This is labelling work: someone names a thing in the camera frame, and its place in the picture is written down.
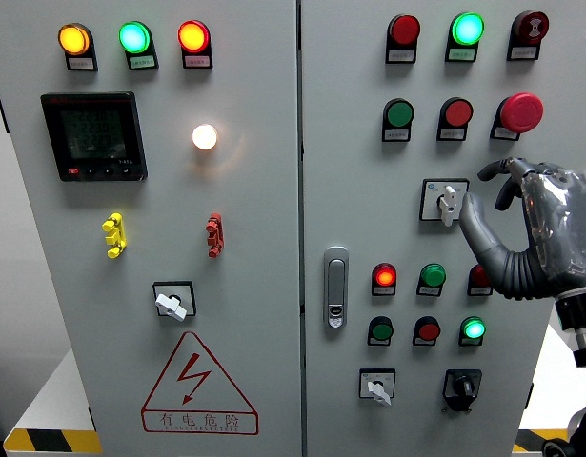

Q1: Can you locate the large white-handle turn switch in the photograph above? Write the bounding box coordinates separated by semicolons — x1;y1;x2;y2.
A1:
418;178;471;228

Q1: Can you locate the small dark red lamp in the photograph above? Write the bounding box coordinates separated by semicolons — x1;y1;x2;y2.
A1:
467;264;494;297

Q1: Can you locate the large red stop button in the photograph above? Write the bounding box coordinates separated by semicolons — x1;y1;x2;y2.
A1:
489;91;545;142

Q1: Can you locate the small lit green push button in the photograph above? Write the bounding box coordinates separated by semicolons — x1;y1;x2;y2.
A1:
457;315;487;348

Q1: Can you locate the small green lamp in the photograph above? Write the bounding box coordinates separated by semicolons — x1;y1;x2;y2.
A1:
415;262;448;297

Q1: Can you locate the small red push button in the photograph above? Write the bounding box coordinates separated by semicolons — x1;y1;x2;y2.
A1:
412;315;442;348

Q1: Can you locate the small lit red lamp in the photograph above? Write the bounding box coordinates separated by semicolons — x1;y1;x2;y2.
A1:
371;262;398;297

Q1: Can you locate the red buzzer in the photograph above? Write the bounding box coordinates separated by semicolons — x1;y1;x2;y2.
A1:
506;10;551;62

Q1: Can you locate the black yellow striped tape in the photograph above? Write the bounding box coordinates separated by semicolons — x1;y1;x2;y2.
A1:
513;429;575;454
3;427;103;455

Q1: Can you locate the lit green indicator lamp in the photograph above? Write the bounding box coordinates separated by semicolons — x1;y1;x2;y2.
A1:
444;11;486;64
118;20;160;71

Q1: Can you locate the silver door lock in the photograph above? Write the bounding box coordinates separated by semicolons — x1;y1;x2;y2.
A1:
322;246;350;330

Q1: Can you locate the dark red indicator lamp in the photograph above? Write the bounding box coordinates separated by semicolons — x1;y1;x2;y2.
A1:
385;13;422;65

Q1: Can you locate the white lamp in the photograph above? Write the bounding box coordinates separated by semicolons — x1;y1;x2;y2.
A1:
192;123;219;151

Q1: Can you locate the red warning triangle sticker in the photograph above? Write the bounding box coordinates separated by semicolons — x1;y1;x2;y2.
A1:
140;330;260;436

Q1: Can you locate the lit red indicator lamp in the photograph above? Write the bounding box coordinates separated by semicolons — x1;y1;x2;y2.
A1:
176;19;214;70

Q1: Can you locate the black display meter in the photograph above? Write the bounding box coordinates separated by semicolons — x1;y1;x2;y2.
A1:
40;90;149;183

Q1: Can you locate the yellow indicator lamp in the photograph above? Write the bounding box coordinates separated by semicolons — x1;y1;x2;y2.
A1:
57;22;99;72

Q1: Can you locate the black-handle turn switch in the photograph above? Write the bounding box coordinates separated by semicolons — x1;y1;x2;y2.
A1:
440;368;483;414

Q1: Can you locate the small white-handle turn switch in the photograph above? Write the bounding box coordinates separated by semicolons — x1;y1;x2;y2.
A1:
358;368;397;407

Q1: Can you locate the small red handle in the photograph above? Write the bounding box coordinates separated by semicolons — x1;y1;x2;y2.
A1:
205;211;225;259

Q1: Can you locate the small yellow handle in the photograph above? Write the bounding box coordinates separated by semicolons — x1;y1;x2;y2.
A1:
101;212;128;260

